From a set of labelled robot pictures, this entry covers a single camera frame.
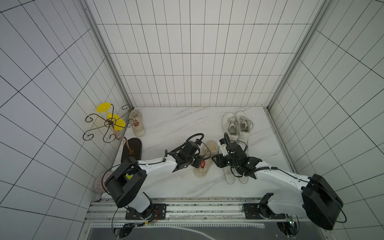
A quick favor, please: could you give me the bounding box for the beige sneaker red label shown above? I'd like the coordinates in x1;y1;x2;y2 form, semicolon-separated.
129;110;146;137
194;140;219;178

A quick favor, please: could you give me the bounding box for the grey shoe insole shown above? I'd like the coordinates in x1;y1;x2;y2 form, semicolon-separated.
224;167;235;185
238;176;249;184

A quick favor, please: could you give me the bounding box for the white leather sneaker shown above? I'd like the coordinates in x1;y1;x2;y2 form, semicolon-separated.
236;111;254;144
222;113;239;141

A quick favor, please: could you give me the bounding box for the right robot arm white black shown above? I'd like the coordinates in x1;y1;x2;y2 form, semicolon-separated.
213;140;344;231

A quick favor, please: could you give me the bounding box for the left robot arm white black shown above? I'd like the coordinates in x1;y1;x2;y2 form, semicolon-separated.
105;139;202;213

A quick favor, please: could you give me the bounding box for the dark oval stand base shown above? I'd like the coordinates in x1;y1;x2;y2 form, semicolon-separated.
121;137;142;163

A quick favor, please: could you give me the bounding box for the pink glass bowl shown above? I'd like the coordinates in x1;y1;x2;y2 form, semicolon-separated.
94;171;112;194

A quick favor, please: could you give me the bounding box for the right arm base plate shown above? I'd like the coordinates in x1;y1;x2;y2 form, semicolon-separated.
242;203;286;220

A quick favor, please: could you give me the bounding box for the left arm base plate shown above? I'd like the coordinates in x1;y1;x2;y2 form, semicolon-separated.
125;204;167;221

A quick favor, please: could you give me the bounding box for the scrolled metal wire stand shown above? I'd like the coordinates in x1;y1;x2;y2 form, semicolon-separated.
82;103;134;154

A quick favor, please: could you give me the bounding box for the aluminium mounting rail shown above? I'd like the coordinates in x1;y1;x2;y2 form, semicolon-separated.
85;198;298;227

